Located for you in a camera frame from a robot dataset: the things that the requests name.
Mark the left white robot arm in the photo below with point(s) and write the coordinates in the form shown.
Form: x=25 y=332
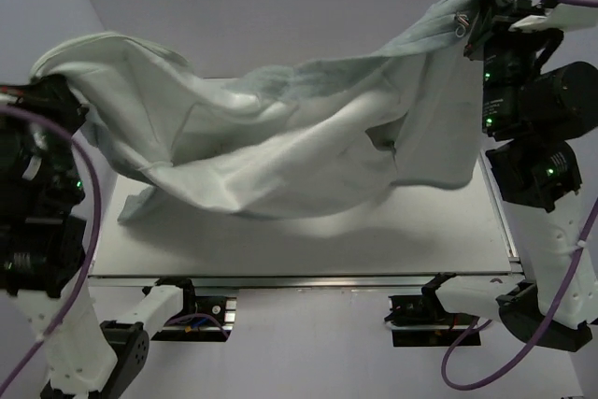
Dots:
x=49 y=231

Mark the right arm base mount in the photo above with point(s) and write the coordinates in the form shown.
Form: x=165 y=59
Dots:
x=419 y=321

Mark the grey zip-up jacket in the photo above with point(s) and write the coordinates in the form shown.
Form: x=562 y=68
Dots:
x=282 y=142

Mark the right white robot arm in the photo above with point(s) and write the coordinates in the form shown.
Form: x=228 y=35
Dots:
x=533 y=115

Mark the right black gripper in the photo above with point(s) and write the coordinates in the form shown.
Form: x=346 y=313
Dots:
x=495 y=17

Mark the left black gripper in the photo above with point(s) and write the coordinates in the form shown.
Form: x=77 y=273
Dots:
x=48 y=92

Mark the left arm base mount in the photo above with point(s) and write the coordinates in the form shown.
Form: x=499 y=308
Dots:
x=203 y=318

